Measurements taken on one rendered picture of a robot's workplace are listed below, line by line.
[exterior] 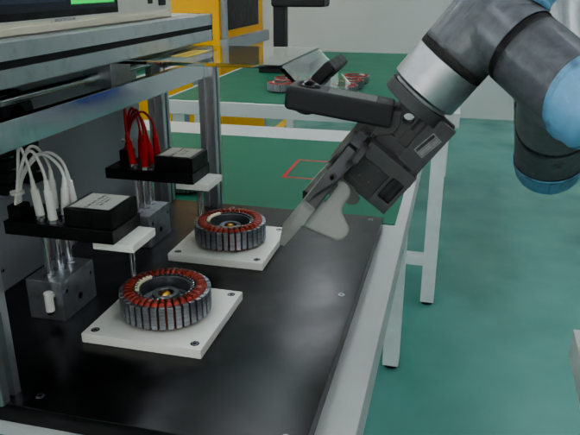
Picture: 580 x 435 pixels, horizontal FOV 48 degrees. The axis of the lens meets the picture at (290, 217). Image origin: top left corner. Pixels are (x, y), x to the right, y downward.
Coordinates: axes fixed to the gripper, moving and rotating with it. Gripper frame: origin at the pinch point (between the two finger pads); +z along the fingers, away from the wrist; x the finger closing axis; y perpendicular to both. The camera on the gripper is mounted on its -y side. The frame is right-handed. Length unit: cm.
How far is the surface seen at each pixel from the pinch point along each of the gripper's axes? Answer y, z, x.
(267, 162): -8, 27, 80
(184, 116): -45, 65, 161
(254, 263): 1.4, 15.7, 14.7
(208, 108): -21.1, 11.2, 41.1
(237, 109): -30, 48, 157
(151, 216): -15.4, 23.4, 20.0
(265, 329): 6.5, 13.0, -1.5
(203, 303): -1.5, 14.5, -3.2
